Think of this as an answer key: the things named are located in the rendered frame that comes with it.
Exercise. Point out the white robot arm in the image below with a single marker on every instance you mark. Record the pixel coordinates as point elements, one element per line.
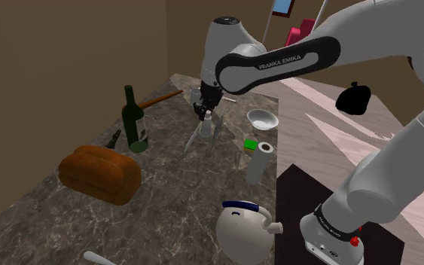
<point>380,36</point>

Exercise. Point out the red armchair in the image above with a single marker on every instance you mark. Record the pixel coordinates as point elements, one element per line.
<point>299,33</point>

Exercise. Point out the wall picture with blue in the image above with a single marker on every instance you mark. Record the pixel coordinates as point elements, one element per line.
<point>283,6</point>

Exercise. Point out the white salt shaker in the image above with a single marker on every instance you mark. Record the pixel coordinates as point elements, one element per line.
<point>206,127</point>

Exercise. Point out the long wooden stick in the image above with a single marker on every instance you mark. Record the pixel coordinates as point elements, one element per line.
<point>160,99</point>

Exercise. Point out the small silver utensil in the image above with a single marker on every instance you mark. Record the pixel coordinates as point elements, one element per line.
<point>229,99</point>

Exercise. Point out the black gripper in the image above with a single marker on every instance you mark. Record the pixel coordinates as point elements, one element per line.
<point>211,96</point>

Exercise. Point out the dark robot stand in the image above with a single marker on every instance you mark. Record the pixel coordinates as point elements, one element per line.
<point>299,190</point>

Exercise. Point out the black bag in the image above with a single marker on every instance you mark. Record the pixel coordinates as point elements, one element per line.
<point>353,99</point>

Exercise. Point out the grey cup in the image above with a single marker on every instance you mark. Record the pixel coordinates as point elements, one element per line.
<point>194,97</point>

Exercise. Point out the grey paper towel roll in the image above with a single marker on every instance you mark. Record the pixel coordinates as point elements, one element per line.
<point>257,165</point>

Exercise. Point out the brown bread loaf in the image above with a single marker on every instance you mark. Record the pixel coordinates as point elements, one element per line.
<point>99,174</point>

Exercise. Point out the green wine bottle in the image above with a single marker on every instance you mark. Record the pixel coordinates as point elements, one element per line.
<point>133,123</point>

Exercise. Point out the white kettle with blue lid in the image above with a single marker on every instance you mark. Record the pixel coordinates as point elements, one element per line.
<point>243,235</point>

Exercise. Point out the white bowl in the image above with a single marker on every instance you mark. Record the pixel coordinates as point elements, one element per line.
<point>263,119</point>

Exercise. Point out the green and yellow sponge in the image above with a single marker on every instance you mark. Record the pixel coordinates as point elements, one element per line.
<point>250,145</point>

